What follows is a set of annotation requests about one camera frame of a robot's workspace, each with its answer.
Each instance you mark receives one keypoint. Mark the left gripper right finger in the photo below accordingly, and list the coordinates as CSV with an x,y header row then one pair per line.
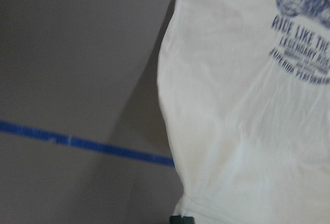
x,y
187,218

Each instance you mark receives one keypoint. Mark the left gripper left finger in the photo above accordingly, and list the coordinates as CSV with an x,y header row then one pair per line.
x,y
175,219

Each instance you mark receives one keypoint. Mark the cream long-sleeve graphic shirt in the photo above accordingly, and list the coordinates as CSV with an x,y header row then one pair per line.
x,y
243,88

